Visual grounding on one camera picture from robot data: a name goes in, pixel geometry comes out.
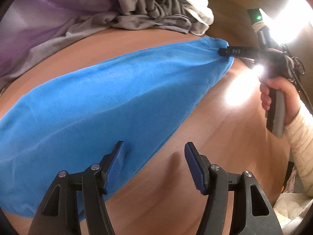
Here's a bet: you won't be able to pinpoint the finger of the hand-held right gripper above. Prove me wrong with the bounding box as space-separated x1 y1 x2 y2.
218 45 263 60

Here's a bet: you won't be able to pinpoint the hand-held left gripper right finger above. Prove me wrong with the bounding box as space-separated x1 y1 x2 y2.
184 141 284 235

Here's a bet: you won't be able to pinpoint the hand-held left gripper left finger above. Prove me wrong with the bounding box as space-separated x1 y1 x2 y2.
28 141 128 235

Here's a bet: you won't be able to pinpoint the blue pants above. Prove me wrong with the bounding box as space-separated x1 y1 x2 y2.
0 37 235 219

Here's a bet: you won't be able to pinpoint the person's right forearm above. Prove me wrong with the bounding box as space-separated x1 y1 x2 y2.
285 100 313 199

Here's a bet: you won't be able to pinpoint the person's right hand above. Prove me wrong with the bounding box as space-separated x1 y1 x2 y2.
260 77 301 125

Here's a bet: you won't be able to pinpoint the white curtain lining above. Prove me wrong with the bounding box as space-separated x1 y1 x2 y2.
176 0 214 35

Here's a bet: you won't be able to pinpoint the white quilted clothing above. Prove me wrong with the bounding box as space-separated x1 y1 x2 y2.
273 193 313 230

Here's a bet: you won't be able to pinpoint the purple grey gradient curtain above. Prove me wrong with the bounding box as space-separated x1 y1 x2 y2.
0 0 192 89

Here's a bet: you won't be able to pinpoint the black cable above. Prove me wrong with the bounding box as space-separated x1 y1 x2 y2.
290 56 313 113

